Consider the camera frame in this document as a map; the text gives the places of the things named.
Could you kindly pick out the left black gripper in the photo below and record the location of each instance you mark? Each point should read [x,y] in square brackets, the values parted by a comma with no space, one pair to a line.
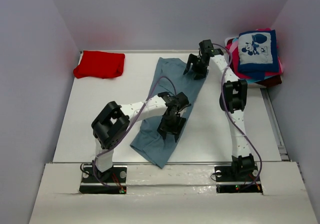
[180,127]

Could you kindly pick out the dark maroon folded t-shirt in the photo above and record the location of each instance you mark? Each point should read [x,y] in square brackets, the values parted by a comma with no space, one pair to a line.
[267,83]

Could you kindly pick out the folded red t-shirt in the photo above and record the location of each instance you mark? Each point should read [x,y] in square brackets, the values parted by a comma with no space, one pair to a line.
[99,64]

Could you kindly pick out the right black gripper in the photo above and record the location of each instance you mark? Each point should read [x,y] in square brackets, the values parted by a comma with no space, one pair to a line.
[191,59]

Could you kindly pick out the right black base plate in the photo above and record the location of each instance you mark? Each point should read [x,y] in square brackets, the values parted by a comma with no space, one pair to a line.
[226,183]

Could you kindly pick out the teal folded t-shirt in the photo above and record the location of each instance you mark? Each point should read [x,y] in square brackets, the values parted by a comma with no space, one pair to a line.
[256,80]

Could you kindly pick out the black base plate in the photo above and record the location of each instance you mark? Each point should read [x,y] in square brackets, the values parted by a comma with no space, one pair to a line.
[110,182]
[226,183]

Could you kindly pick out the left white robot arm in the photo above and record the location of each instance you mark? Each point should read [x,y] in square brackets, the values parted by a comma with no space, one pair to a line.
[115,121]

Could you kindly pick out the white foam front board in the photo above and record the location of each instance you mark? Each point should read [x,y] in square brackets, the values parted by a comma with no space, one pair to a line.
[178,194]

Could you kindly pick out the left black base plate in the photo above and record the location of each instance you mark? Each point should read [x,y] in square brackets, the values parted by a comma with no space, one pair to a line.
[110,182]

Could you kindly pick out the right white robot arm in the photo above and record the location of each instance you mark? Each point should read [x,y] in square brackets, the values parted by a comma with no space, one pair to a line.
[232,101]

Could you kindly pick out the navy cartoon mouse t-shirt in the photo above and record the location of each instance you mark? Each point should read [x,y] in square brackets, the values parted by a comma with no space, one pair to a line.
[258,54]

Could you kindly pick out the pink folded t-shirt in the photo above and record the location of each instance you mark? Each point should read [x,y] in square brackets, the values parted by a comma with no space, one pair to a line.
[232,46]

